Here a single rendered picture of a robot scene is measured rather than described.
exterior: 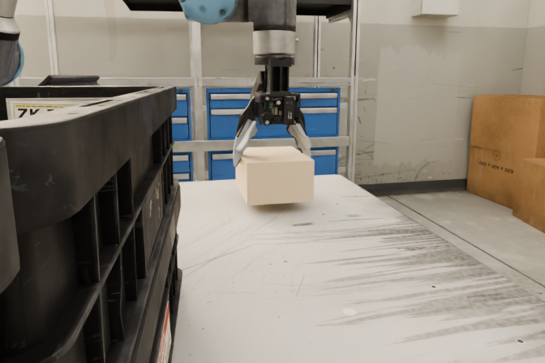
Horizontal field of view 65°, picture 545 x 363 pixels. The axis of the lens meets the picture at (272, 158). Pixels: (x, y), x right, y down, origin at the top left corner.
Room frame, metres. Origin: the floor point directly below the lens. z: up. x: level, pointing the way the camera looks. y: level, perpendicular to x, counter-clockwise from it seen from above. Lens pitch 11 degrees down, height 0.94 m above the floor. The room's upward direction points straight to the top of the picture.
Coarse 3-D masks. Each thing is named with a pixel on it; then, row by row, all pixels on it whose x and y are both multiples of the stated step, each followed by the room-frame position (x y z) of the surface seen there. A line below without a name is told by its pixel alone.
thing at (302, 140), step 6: (288, 126) 0.80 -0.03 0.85; (294, 126) 0.79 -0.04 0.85; (300, 126) 0.80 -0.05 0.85; (288, 132) 0.80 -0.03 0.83; (294, 132) 0.80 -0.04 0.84; (300, 132) 0.77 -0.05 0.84; (294, 138) 0.80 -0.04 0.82; (300, 138) 0.79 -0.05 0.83; (306, 138) 0.76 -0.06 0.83; (300, 144) 0.80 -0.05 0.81; (306, 144) 0.78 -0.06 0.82; (300, 150) 0.81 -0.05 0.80; (306, 150) 0.80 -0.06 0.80
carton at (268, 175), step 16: (240, 160) 0.79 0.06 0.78; (256, 160) 0.73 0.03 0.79; (272, 160) 0.73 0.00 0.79; (288, 160) 0.73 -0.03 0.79; (304, 160) 0.73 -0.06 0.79; (240, 176) 0.79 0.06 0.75; (256, 176) 0.71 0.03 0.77; (272, 176) 0.72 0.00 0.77; (288, 176) 0.72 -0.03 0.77; (304, 176) 0.73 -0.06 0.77; (256, 192) 0.71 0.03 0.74; (272, 192) 0.72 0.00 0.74; (288, 192) 0.72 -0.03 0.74; (304, 192) 0.73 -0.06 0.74
